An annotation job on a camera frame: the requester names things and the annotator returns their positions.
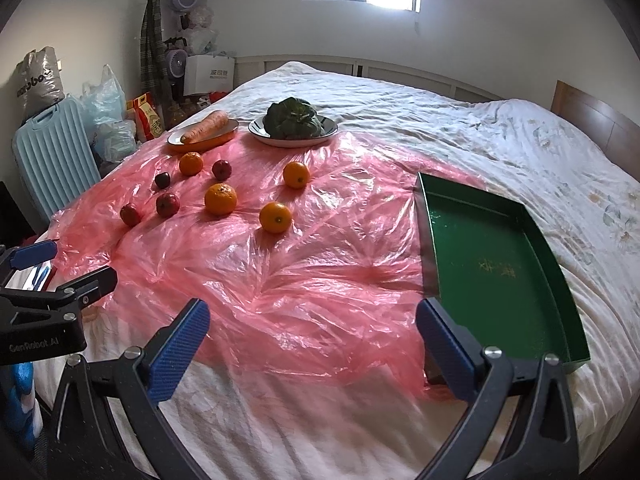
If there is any wooden headboard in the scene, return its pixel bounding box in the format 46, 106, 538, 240
551, 80, 640, 180

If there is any hanging plaid scarf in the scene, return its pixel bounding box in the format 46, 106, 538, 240
140, 0, 172, 120

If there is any large bumpy orange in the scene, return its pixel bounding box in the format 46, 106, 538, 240
204, 183, 238, 217

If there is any green leafy vegetable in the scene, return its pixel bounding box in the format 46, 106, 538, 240
262, 96, 322, 140

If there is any light blue suitcase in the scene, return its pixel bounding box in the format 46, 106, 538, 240
12, 96, 101, 221

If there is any carrot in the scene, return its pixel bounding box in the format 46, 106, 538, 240
180, 110, 229, 144

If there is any pink plastic sheet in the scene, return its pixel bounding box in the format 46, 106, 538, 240
48, 131, 483, 396

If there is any orange yellow rice bag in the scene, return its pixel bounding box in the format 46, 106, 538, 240
126, 92, 164, 143

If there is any white grey plastic bag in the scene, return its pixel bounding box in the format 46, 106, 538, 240
92, 119, 137, 162

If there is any white floral bed sheet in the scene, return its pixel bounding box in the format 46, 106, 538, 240
29, 60, 640, 480

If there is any white round plate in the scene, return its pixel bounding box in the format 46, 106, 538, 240
248, 115, 338, 148

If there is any grey printed bag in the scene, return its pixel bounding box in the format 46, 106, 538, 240
16, 46, 65, 122

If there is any white cardboard box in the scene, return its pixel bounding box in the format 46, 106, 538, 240
183, 55, 235, 96

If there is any lower grey fan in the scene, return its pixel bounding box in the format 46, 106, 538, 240
165, 49, 189, 79

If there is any dark plum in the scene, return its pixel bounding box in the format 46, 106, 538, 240
154, 172, 171, 190

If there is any translucent blue plastic bag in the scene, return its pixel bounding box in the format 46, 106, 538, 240
80, 64, 126, 128

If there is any small far right orange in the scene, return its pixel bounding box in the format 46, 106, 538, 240
282, 162, 311, 190

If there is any small red apple far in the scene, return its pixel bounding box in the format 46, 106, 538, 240
212, 159, 232, 182

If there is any orange oval plate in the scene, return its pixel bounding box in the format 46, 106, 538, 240
166, 119, 240, 154

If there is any green rectangular tray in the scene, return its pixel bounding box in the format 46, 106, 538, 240
414, 174, 590, 373

